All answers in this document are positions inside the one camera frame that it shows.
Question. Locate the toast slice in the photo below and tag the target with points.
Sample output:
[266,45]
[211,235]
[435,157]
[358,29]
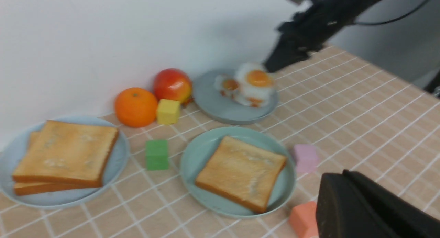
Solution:
[242,173]
[22,189]
[67,153]

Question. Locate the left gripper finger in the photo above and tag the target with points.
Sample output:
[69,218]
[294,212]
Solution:
[351,205]

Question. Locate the teal centre plate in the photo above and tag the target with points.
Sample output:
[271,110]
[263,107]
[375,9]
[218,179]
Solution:
[200,150]

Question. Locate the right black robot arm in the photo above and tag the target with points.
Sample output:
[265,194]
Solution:
[309,30]

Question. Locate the red apple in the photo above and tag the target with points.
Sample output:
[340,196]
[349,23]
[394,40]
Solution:
[173,84]

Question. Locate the orange fruit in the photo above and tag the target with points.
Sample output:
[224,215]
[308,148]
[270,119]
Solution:
[135,107]

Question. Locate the grey egg plate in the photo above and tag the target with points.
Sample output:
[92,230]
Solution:
[224,109]

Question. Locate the orange-red cube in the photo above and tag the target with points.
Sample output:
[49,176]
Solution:
[303,220]

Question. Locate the green cube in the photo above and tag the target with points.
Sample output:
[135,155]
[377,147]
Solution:
[156,155]

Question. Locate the pink cube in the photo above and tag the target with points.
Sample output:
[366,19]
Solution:
[306,158]

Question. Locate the light blue bread plate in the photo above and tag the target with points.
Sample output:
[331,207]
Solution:
[15,151]

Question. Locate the yellow cube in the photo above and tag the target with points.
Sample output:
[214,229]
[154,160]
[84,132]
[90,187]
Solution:
[168,112]

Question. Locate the lower fried egg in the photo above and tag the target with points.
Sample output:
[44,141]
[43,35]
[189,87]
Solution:
[255,85]

